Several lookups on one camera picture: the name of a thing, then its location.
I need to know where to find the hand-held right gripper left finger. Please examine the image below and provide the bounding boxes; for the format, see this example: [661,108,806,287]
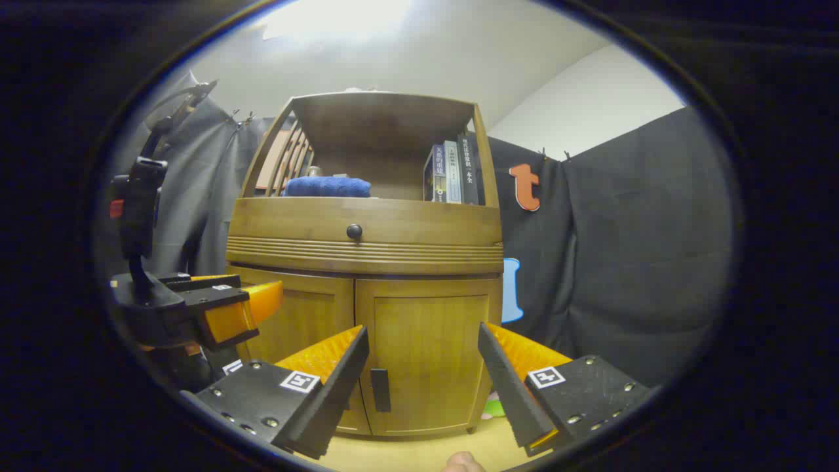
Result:
[180,324,370,460]

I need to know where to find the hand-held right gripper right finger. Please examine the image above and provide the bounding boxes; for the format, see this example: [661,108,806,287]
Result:
[477,321,656,458]

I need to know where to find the dark blue book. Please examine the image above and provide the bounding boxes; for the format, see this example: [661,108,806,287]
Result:
[423,144,446,203]

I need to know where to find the wooden double-door shoe cabinet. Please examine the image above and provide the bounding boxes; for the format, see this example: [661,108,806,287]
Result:
[225,90,505,439]

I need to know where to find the blue folded towel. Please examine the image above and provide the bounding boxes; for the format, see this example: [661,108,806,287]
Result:
[283,176,372,198]

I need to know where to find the wooden cabinet drawer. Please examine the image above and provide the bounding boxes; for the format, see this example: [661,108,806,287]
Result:
[226,197,504,275]

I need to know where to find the black right door handle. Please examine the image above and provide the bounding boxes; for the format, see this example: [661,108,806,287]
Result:
[370,368,392,413]

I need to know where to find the wooden cabinet door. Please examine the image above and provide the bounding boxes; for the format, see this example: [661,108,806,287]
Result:
[229,265,373,437]
[355,278,502,437]

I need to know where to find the black backdrop cloth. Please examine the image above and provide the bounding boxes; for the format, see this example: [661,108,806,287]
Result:
[98,69,735,389]

